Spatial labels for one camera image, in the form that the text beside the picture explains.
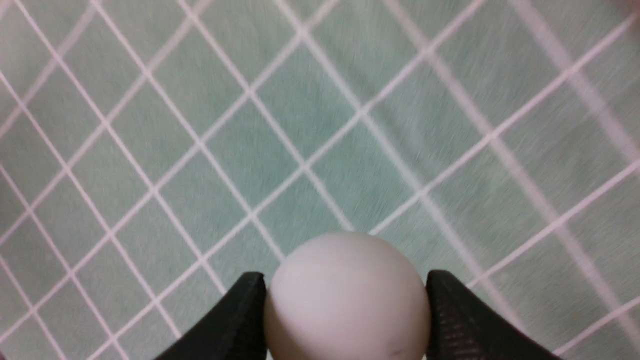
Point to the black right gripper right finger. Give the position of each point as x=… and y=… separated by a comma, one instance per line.
x=463, y=327

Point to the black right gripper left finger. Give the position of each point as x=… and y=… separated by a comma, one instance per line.
x=232, y=330

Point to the white ball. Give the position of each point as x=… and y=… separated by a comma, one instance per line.
x=347, y=296

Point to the green checked tablecloth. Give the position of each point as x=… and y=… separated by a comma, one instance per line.
x=154, y=150

